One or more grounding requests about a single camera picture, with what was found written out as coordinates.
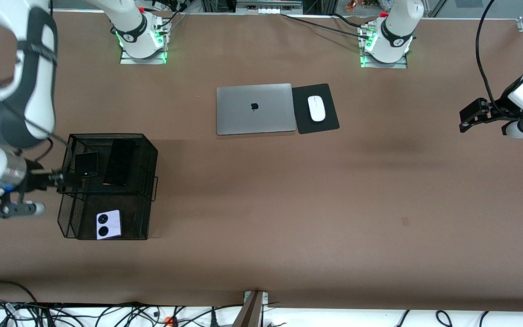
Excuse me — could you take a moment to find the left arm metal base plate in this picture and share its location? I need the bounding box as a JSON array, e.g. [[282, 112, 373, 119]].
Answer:
[[360, 51, 408, 69]]

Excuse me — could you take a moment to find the long black floor cable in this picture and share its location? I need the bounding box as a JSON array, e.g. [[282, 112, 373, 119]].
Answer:
[[35, 301, 244, 314]]

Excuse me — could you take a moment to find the short black table cable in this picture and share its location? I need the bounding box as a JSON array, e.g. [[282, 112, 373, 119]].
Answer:
[[332, 13, 367, 27]]

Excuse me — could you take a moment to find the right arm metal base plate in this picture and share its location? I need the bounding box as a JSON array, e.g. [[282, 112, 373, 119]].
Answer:
[[120, 48, 168, 65]]

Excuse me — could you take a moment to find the grey metal frame bracket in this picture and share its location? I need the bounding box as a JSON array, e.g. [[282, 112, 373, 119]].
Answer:
[[236, 0, 304, 15]]

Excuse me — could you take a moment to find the long black table cable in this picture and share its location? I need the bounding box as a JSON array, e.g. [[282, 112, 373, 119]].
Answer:
[[281, 14, 371, 39]]

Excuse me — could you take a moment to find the grey curved floor cable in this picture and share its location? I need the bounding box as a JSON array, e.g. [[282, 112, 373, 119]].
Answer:
[[0, 280, 39, 314]]

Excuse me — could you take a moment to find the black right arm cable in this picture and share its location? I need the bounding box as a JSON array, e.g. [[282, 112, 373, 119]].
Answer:
[[0, 77, 74, 175]]

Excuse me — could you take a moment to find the white computer mouse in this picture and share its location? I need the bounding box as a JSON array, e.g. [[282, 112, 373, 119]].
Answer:
[[307, 95, 326, 122]]

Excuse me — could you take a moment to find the silver closed laptop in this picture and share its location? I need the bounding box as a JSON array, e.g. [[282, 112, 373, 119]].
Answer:
[[216, 83, 297, 136]]

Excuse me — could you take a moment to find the white lavender flip phone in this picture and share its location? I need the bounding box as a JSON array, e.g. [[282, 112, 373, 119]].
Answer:
[[96, 209, 122, 240]]

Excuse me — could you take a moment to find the black wire mesh basket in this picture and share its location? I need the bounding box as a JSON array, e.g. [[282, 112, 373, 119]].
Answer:
[[56, 133, 159, 241]]

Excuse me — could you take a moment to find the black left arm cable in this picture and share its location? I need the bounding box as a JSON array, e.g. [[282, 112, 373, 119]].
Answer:
[[475, 0, 503, 112]]

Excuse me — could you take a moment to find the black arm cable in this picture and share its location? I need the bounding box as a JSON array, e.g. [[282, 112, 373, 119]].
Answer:
[[475, 0, 503, 112], [0, 77, 74, 175]]

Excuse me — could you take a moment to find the black mouse pad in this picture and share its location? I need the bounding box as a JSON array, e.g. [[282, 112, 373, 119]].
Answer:
[[291, 83, 340, 135]]

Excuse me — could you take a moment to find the small black flip phone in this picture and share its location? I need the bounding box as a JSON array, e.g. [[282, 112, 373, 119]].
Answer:
[[74, 152, 99, 178]]

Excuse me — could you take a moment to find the grey metal camera post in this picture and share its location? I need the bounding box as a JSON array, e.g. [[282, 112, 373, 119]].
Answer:
[[232, 291, 269, 327]]

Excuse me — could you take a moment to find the black base cable bundle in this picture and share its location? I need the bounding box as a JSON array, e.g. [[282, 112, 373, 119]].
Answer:
[[155, 0, 189, 35]]

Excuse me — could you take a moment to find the long black smartphone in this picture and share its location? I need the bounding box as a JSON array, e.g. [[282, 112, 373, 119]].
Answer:
[[102, 139, 136, 187]]

